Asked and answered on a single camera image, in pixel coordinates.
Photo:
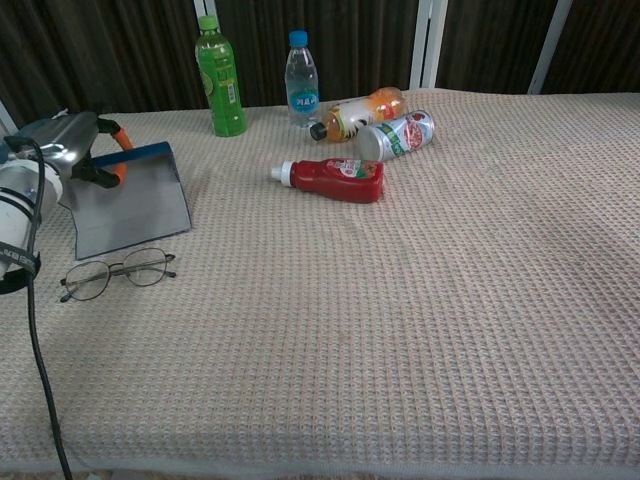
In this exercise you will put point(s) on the orange juice bottle black cap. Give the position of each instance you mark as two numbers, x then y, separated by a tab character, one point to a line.
360	115

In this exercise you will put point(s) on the blue glasses case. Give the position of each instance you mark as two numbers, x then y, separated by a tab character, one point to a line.
135	205

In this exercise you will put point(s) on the blue table pad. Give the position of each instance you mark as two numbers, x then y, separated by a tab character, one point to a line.
25	127

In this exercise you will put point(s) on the red ketchup bottle white cap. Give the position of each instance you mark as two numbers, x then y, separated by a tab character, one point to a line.
335	180

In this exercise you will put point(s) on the silver red drink can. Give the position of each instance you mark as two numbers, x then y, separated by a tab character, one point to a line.
400	135

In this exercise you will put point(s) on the green drink bottle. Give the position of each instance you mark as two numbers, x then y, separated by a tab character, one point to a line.
222	85

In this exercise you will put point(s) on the thin metal-framed eyeglasses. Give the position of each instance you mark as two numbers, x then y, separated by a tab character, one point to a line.
116	272

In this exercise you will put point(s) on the white partition frame post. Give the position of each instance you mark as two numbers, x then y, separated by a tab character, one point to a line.
428	45
5	117
550	45
204	7

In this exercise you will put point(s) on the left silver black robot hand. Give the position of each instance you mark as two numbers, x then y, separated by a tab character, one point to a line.
70	137

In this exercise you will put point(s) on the clear water bottle blue cap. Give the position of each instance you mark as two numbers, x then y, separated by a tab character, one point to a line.
302	75

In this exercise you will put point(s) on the beige waffle tablecloth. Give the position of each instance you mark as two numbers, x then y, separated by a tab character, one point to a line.
400	300

